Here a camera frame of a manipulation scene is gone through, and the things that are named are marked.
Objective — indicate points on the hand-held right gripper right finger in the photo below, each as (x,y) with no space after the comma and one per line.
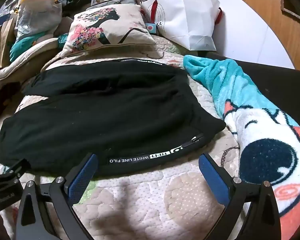
(213,180)

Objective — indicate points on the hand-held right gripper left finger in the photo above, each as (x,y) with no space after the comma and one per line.
(81,180)

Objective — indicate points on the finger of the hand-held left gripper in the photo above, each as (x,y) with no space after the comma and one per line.
(16,167)

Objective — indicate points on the black pants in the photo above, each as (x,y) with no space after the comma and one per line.
(102,117)

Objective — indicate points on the turquoise printed fleece blanket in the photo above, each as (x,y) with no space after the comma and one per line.
(252,130)

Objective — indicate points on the quilted patterned bed cover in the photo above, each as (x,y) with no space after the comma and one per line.
(152,200)

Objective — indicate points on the beige padded cushion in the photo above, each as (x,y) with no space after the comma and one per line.
(27,57)

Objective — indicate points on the turquoise fluffy cloth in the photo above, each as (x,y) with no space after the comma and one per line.
(277,80)

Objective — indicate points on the teal cloth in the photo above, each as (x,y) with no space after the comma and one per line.
(25,46)

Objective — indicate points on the brown paper bag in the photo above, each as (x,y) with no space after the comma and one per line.
(2,42)

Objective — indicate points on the teal packet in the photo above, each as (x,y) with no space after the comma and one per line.
(63,40)

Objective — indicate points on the clear plastic bag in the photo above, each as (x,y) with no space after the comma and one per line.
(37,17)

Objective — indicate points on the floral print cushion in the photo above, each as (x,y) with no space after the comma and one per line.
(102,30)

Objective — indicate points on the small blue tag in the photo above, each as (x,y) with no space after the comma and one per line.
(150,28)

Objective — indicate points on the white paper bag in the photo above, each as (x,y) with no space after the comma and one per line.
(187,17)

